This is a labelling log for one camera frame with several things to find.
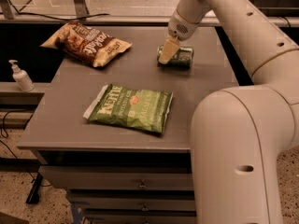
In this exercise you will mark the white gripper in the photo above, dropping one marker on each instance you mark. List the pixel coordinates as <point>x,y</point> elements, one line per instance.
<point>177,27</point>

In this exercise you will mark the green soda can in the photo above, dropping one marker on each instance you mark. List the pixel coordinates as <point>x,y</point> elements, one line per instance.
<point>183,58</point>

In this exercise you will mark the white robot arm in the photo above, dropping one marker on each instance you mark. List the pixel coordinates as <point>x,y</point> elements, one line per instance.
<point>237,133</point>

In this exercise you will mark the green Kettle chips bag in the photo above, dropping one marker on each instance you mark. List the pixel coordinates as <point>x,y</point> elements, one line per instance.
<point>144,110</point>

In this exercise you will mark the brown sea salt chips bag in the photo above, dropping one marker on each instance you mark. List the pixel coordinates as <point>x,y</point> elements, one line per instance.
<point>92,46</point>

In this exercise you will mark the grey drawer cabinet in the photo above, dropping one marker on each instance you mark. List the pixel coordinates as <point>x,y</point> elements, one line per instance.
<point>117,138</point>

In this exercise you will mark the top drawer metal knob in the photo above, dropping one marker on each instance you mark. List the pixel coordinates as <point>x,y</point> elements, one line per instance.
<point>142,185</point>

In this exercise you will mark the drawer metal knob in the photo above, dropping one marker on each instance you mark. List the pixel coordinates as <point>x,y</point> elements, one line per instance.
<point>144,208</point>
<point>142,185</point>

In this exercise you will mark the white pump lotion bottle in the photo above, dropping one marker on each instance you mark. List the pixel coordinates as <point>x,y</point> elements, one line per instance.
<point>21,77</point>

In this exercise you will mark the black stand foot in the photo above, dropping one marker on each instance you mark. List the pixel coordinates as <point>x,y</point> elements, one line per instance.
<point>33,196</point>

